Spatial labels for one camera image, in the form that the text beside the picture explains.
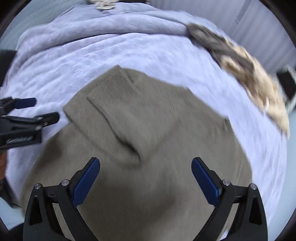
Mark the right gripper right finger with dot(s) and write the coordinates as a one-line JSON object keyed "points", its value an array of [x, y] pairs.
{"points": [[249, 222]]}

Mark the brown and cream clothes pile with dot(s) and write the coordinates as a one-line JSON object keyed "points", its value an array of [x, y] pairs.
{"points": [[259, 85]]}

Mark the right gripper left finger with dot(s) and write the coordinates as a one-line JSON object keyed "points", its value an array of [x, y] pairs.
{"points": [[41, 222]]}

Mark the olive knit sweater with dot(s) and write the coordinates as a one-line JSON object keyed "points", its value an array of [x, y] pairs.
{"points": [[145, 134]]}

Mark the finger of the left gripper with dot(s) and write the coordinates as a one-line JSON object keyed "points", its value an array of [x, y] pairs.
{"points": [[9, 104], [11, 124]]}

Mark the lavender plush bed blanket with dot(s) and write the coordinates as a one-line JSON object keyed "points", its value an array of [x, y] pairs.
{"points": [[55, 60]]}

